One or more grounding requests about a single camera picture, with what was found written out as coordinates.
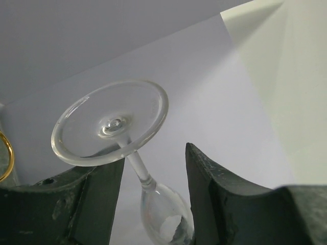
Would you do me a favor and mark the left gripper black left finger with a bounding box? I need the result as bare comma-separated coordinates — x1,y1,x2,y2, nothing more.
1,160,124,244

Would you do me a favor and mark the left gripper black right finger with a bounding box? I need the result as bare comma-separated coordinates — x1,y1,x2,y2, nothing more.
185,143,326,244

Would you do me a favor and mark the clear wine glass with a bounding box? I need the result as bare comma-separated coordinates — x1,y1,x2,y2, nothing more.
51,80,195,244

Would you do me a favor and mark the gold wire wine glass rack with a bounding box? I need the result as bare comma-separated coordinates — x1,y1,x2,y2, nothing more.
1,132,15,182

